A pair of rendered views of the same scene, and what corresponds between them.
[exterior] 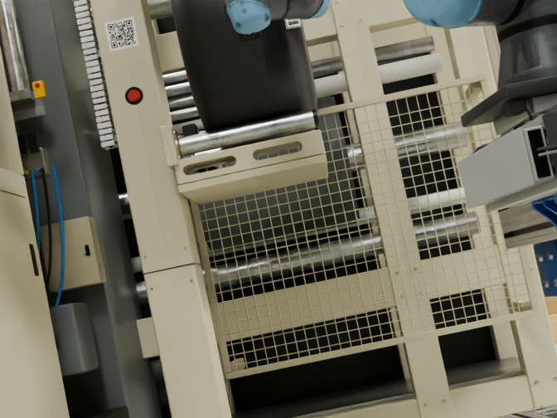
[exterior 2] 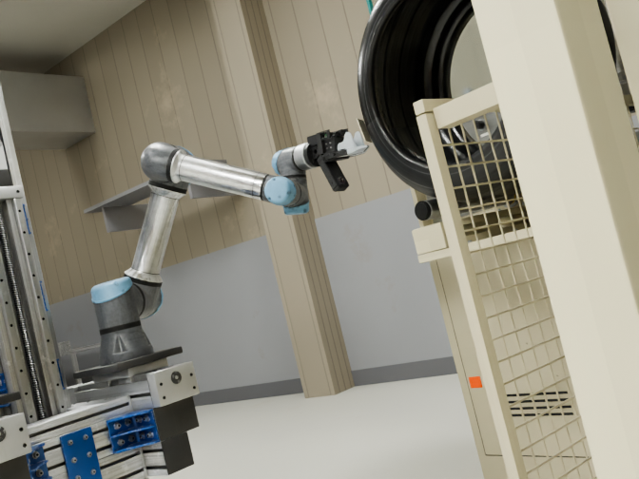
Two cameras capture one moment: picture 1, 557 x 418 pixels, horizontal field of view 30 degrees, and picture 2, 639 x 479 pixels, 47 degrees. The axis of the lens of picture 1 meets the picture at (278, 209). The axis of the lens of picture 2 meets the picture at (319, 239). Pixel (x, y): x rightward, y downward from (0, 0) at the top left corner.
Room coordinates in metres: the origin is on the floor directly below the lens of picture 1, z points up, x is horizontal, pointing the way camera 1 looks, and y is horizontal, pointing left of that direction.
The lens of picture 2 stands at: (3.52, -1.45, 0.79)
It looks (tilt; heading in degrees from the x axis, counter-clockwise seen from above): 4 degrees up; 137
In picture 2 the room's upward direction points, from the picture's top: 14 degrees counter-clockwise
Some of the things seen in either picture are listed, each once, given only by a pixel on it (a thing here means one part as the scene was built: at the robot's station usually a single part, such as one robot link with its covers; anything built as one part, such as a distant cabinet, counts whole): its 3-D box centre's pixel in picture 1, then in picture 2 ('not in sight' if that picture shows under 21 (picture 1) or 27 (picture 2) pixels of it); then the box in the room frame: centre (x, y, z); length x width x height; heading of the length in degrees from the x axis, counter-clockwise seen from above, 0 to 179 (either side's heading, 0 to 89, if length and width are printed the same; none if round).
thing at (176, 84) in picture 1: (176, 125); not in sight; (3.02, 0.24, 1.05); 0.20 x 0.15 x 0.30; 88
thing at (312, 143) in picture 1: (249, 159); (476, 228); (2.49, 0.04, 0.83); 0.36 x 0.09 x 0.06; 88
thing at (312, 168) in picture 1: (258, 180); (529, 231); (2.63, 0.04, 0.80); 0.37 x 0.36 x 0.02; 178
